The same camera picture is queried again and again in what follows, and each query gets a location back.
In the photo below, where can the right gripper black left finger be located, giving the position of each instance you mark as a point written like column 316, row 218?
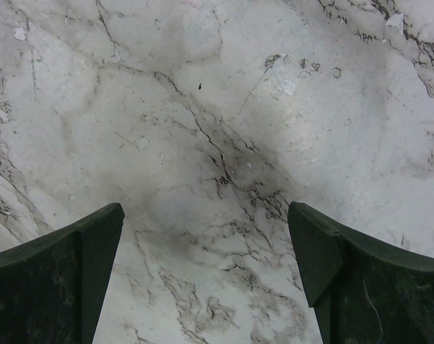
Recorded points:
column 52, row 288

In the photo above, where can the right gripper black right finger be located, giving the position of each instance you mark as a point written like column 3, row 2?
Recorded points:
column 362, row 290

